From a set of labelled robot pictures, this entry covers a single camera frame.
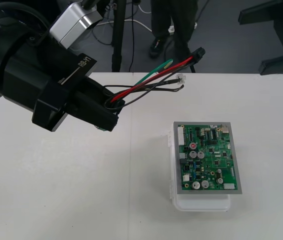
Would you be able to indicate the black tripod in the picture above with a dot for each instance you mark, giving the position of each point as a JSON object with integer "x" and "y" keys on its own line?
{"x": 118, "y": 37}

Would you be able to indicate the person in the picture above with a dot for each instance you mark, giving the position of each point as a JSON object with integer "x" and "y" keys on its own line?
{"x": 160, "y": 20}

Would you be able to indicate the green circuit board grey frame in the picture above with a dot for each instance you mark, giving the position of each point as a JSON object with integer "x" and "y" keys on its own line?
{"x": 206, "y": 160}

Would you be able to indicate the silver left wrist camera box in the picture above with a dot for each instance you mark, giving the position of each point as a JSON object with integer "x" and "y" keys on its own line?
{"x": 74, "y": 25}

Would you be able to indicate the white power strip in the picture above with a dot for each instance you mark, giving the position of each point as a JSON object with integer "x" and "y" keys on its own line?
{"x": 171, "y": 29}

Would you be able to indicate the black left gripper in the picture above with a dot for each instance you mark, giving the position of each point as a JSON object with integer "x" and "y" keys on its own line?
{"x": 46, "y": 100}

